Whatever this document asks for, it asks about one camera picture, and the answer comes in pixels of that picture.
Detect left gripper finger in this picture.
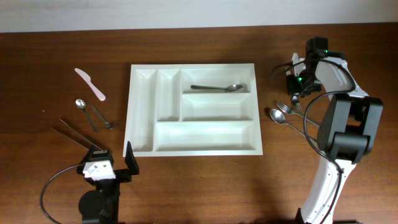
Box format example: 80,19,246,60
88,146,108,159
125,141,139,175

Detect steel tweezers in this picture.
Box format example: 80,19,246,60
50,118,103,151

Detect steel fork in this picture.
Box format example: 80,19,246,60
291,95,302,111
276,100,320,127

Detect steel tablespoon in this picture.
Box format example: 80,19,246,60
190,84,244,93
269,109,305,137

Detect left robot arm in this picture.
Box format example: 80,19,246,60
76,142,139,223

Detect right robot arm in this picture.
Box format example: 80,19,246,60
285,37,383,223

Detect small dark teaspoon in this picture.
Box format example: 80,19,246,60
91,105,113,129

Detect small steel teaspoon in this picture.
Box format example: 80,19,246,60
75,99,98,133

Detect white plastic cutlery tray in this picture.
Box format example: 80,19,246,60
124,63,263,157

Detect pink plastic knife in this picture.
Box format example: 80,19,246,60
74,68,106,101

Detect left black cable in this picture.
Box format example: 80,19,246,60
39,164,83,224

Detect black cable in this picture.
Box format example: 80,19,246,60
270,57,357,224
39,164,83,224

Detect right black cable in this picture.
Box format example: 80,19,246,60
270,57,357,224

